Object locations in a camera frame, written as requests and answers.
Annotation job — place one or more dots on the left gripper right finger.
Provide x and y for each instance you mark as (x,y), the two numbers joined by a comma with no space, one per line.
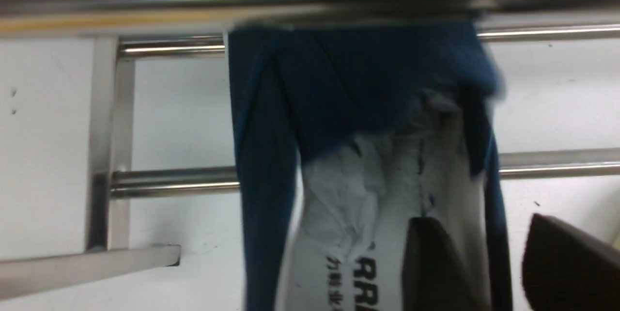
(566,269)

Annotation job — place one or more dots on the navy canvas shoe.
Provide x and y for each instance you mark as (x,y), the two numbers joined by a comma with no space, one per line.
(341,136)

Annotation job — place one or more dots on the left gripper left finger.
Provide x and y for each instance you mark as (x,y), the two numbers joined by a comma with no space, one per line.
(433,277)

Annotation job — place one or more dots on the stainless steel shoe rack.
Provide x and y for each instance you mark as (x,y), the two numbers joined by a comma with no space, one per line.
(118,177)

